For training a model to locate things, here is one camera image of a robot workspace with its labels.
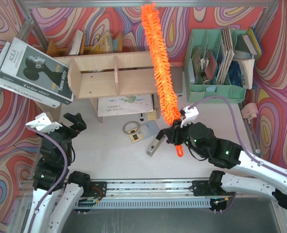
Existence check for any small stapler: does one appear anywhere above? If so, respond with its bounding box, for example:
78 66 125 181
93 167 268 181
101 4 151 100
146 130 166 157

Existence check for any orange microfiber duster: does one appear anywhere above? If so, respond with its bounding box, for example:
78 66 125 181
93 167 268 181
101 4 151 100
140 2 184 158

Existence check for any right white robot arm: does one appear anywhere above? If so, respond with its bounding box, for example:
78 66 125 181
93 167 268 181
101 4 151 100
163 121 287 209

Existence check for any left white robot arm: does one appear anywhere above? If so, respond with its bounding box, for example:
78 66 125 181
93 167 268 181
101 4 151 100
24 113 91 233

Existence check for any light wooden bookshelf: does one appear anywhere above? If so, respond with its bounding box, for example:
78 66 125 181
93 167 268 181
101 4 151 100
53 50 163 124

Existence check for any spiral sketchbook with frog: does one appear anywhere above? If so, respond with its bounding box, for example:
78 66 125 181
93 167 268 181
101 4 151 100
97 94 154 117

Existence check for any small beige box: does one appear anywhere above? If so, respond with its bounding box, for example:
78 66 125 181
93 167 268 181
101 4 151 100
128 128 144 143

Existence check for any pink pig figurine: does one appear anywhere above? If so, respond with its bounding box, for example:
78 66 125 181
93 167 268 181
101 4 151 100
241 102 258 124

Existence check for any mint green desk organizer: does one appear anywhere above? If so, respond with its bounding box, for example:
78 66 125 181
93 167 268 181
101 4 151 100
184 28 246 103

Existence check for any grey notebook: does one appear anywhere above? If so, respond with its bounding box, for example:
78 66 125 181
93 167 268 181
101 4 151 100
170 67 183 94

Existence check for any red brown booklet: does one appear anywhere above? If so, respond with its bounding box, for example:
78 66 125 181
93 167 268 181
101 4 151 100
205 50 218 81

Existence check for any blue patterned book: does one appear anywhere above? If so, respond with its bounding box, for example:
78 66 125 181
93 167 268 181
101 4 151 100
228 61 243 87

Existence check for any white book in rack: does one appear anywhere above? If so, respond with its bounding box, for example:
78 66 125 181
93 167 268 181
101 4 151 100
67 30 83 56

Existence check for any yellow book in rack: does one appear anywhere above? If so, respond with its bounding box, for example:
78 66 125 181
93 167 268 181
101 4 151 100
88 31 113 54

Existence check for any large Twins story magazine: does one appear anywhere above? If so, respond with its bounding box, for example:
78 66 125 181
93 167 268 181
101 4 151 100
0 37 74 105

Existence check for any white open book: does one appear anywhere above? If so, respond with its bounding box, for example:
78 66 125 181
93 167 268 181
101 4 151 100
237 58 255 89

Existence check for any white book under magazine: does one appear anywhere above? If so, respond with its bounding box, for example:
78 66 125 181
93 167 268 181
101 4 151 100
0 42 60 108

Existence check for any grey book on organizer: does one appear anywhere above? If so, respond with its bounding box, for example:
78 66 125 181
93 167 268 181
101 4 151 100
234 34 257 57

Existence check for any blue yellow book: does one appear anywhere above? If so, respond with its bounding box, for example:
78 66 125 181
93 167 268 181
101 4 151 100
247 27 263 57

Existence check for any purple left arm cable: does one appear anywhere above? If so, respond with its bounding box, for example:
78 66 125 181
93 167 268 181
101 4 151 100
29 127 69 231

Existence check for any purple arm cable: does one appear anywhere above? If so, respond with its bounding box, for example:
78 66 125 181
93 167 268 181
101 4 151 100
187 95 287 183
29 127 69 231

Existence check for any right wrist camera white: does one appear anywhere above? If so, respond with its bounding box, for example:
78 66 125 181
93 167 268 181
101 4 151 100
180 106 199 128

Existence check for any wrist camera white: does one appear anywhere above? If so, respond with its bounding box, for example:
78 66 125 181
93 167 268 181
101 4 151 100
26 112 62 133
180 106 199 128

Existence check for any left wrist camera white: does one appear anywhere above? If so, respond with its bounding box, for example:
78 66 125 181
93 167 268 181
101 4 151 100
26 112 62 133

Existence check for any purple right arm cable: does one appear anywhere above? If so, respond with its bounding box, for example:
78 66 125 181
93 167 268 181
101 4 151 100
187 95 287 183

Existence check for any tape roll ring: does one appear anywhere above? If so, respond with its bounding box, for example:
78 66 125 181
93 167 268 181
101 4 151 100
123 120 141 134

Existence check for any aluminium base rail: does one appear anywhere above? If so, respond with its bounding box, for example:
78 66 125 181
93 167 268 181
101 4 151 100
19 177 285 209

